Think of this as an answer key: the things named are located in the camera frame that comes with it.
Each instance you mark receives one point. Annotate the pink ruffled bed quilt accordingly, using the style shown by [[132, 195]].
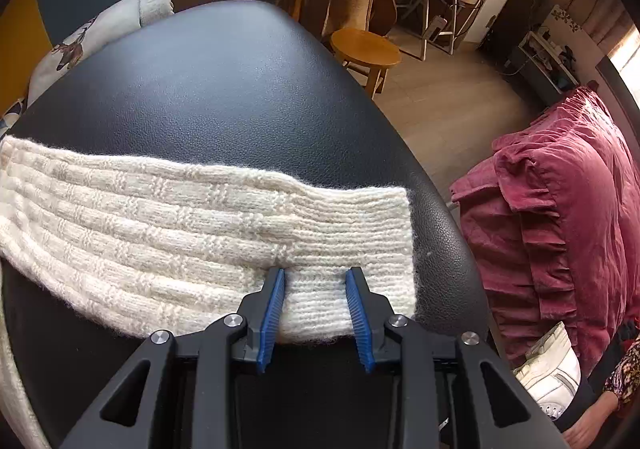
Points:
[[552, 220]]

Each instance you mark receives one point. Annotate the round wooden stool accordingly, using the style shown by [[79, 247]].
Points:
[[366, 53]]

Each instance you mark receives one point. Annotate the black leather ottoman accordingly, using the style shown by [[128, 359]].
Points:
[[238, 83]]

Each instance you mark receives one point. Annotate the geometric pattern pillow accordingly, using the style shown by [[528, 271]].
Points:
[[12, 115]]

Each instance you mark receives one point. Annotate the white deer print pillow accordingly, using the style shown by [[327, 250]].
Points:
[[112, 24]]

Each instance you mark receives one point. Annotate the low white shelf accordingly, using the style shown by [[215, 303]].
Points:
[[542, 68]]

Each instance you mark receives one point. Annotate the woven basket bag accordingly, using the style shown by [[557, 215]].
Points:
[[342, 14]]

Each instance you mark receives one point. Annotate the person's floral sleeve forearm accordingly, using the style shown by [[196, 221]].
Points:
[[619, 391]]

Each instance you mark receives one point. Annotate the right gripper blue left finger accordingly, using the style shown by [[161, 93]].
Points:
[[261, 313]]

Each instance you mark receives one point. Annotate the cream knitted sweater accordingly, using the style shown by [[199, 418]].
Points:
[[140, 244]]

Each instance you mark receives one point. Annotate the white cabinet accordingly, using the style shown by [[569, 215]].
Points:
[[485, 18]]

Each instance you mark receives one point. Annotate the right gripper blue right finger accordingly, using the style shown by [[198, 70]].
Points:
[[369, 313]]

